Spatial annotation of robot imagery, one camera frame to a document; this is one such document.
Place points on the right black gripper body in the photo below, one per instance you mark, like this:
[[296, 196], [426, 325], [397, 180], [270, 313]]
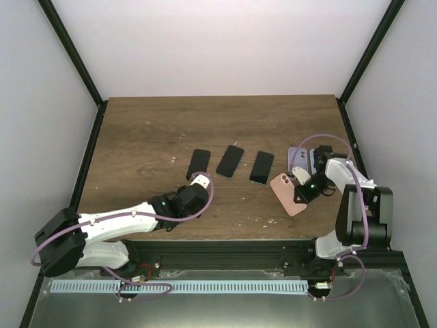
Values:
[[319, 183]]

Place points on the light blue phone case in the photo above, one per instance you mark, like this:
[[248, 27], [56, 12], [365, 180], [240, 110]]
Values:
[[312, 161]]

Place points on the purple phone case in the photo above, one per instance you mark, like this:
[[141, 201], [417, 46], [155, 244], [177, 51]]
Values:
[[297, 157]]

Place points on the pink phone case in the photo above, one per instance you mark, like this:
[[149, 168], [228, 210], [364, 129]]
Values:
[[284, 189]]

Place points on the phone from purple case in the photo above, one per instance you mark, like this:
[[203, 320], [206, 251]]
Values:
[[261, 168]]

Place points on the phone from pink case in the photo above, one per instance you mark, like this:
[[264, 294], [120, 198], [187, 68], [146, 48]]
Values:
[[199, 162]]

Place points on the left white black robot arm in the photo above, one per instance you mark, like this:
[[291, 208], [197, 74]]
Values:
[[71, 240]]

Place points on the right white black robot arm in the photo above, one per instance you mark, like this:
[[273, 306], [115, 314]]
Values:
[[365, 216]]

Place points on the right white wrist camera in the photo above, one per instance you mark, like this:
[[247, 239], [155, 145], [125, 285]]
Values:
[[301, 175]]

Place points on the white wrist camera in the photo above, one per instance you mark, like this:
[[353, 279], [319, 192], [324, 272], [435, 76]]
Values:
[[201, 179], [301, 175]]

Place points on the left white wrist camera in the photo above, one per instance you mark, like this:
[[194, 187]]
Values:
[[201, 179]]

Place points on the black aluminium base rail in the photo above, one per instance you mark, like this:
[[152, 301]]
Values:
[[292, 257]]

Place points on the right black frame post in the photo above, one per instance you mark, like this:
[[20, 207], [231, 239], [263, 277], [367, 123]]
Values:
[[378, 36]]

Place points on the black frame post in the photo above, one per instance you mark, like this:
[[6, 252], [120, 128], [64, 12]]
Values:
[[61, 32], [378, 36]]

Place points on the left black frame post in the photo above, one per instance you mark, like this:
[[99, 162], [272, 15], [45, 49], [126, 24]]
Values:
[[61, 32]]

